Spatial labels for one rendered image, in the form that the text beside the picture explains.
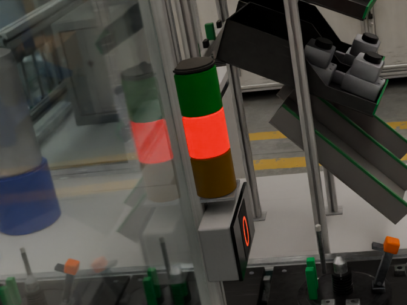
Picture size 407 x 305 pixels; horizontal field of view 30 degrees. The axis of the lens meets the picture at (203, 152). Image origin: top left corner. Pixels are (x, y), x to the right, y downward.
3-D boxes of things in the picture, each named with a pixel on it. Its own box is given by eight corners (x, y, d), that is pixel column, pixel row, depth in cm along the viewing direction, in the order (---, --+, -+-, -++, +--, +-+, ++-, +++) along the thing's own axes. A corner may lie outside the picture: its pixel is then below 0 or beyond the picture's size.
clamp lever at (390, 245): (384, 281, 113) (400, 238, 110) (385, 288, 111) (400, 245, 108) (360, 275, 113) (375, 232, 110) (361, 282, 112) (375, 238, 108)
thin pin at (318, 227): (327, 271, 120) (320, 223, 117) (326, 273, 119) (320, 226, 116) (321, 271, 120) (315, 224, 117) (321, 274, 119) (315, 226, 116)
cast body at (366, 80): (380, 94, 132) (394, 58, 129) (374, 102, 128) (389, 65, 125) (335, 77, 134) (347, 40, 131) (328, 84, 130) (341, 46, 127)
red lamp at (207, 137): (232, 140, 90) (226, 101, 88) (226, 157, 85) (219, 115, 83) (192, 144, 91) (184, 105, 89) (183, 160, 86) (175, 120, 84)
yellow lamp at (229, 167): (239, 178, 91) (232, 141, 90) (234, 196, 87) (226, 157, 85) (199, 182, 92) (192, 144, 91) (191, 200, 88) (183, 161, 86)
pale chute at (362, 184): (404, 191, 141) (420, 175, 139) (395, 225, 130) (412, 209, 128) (286, 97, 142) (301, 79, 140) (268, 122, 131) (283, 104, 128)
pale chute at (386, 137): (399, 160, 155) (414, 145, 153) (390, 187, 144) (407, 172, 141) (292, 73, 155) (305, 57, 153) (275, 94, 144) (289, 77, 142)
